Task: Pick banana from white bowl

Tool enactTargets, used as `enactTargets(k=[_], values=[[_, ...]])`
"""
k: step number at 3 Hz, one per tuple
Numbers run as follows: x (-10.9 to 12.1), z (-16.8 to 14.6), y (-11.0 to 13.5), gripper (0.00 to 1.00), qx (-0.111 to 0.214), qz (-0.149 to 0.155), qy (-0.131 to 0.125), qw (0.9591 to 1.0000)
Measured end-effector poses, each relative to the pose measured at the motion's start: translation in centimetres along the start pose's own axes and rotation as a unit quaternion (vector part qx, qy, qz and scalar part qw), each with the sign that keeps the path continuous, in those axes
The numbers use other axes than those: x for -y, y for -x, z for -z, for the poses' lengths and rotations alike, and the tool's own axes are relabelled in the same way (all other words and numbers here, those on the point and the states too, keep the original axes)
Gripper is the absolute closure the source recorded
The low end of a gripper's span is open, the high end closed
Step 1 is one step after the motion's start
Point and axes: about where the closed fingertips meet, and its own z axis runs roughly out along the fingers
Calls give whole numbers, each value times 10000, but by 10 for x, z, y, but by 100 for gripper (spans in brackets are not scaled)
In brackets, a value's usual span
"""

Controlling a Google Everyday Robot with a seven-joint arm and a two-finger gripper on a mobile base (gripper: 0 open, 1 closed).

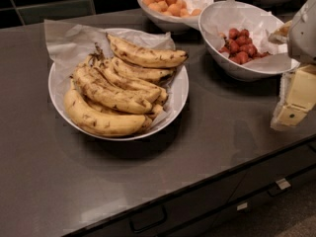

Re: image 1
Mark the silver drawer latch upper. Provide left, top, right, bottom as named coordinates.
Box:
left=276, top=178, right=291, bottom=191

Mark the hidden lower yellow banana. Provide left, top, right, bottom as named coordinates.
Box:
left=86, top=98, right=164, bottom=133

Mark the paper liner in red-fruit bowl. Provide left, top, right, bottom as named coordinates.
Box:
left=200, top=0, right=301, bottom=73

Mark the white banana bowl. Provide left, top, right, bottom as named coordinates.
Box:
left=47, top=27, right=191, bottom=142

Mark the silver drawer latch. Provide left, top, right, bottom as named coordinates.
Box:
left=236, top=202, right=249, bottom=212
left=276, top=178, right=291, bottom=191

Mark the pile of red fruits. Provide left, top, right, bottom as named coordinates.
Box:
left=218, top=28, right=271, bottom=65

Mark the silver drawer latch lower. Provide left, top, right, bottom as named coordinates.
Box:
left=236, top=202, right=249, bottom=212

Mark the black drawer handle left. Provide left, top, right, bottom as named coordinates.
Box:
left=129, top=205, right=168, bottom=234

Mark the black drawer handle right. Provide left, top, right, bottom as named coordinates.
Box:
left=268, top=184, right=291, bottom=198

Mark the white paper under bananas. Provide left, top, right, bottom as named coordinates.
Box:
left=44, top=20, right=175, bottom=127

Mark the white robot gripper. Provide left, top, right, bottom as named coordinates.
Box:
left=268, top=0, right=316, bottom=131

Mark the white bowl with red fruit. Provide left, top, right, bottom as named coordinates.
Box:
left=197, top=0, right=301, bottom=83

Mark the front bottom yellow banana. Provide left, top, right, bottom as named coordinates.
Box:
left=63, top=80, right=145, bottom=137

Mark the black drawer handle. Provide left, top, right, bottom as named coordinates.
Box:
left=268, top=184, right=291, bottom=198
left=129, top=205, right=168, bottom=234

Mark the pile of orange fruits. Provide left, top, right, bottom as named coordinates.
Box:
left=142, top=0, right=201, bottom=18

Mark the large central spotted banana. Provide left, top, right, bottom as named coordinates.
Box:
left=72, top=66, right=152, bottom=115

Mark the dark cabinet drawer front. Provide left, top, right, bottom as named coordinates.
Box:
left=63, top=139, right=316, bottom=237

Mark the spotted yellow banana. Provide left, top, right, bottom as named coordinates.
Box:
left=94, top=44, right=168, bottom=105
left=112, top=57, right=176, bottom=84
left=106, top=33, right=189, bottom=68

